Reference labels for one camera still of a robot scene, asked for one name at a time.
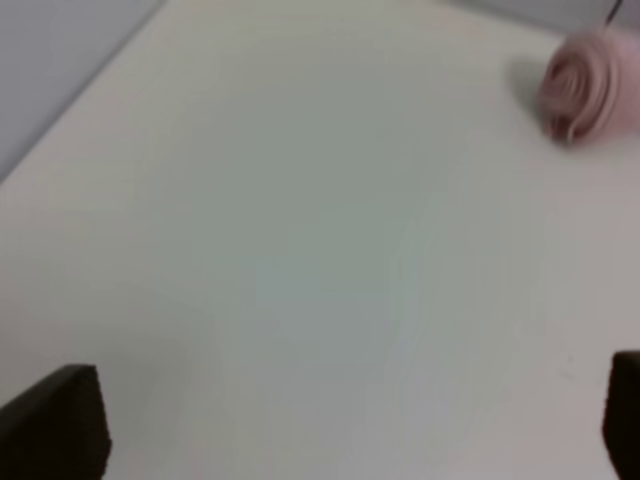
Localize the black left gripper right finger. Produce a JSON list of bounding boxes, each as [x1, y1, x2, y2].
[[602, 351, 640, 480]]

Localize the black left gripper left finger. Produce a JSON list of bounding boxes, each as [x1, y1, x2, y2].
[[1, 364, 111, 480]]

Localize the rolled pink towel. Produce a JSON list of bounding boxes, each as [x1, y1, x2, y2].
[[539, 27, 639, 146]]

